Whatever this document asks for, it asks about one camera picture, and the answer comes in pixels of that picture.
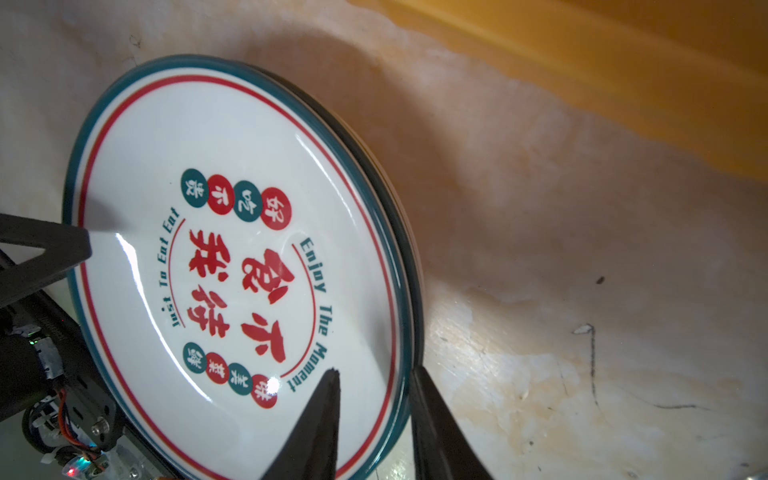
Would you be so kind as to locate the yellow plastic bin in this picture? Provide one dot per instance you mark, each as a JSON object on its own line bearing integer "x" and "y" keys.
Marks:
{"x": 690, "y": 73}

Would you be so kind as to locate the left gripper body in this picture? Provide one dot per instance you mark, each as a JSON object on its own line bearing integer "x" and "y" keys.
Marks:
{"x": 68, "y": 415}

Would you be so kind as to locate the white plate red green print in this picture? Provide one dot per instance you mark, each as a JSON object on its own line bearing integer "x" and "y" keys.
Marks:
{"x": 244, "y": 241}

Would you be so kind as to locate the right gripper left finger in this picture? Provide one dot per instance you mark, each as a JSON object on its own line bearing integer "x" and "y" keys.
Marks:
{"x": 311, "y": 450}

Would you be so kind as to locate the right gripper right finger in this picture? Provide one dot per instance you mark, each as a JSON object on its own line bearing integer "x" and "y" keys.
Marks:
{"x": 441, "y": 451}

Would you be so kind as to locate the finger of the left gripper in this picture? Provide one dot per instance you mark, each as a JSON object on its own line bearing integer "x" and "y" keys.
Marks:
{"x": 62, "y": 248}

